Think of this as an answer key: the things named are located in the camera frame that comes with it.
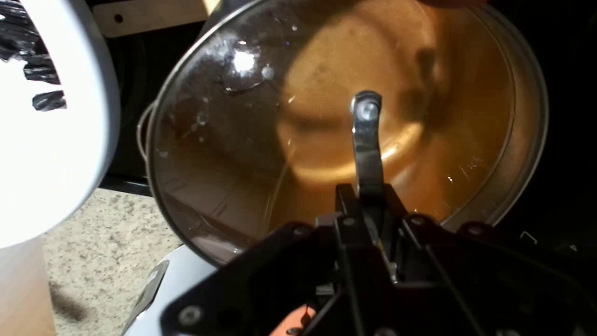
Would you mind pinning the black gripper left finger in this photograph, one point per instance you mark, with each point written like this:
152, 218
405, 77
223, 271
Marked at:
299, 273

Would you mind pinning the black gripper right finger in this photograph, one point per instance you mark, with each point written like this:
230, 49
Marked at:
473, 280

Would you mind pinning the glass pot lid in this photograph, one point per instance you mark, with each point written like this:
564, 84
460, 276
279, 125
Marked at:
249, 123

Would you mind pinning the grey metal utensil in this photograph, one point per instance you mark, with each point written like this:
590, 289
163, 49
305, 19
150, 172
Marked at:
150, 291

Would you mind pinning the light wooden cabinet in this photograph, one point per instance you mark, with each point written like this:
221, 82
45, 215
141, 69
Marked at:
155, 15

